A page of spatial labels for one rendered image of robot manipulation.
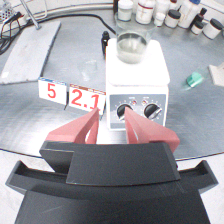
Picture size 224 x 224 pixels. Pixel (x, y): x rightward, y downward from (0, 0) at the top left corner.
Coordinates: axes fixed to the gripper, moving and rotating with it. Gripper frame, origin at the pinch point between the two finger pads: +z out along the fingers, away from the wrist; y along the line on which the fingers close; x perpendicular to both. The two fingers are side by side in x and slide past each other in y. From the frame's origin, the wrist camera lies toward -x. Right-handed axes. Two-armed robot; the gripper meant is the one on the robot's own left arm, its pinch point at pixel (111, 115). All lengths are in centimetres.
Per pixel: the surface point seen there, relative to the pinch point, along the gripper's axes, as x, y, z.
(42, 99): 5.1, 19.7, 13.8
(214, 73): -1.8, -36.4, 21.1
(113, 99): 2.4, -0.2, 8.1
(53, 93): 3.3, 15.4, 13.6
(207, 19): -27, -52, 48
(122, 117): 4.7, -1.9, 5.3
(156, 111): 3.6, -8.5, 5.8
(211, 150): 15.0, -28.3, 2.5
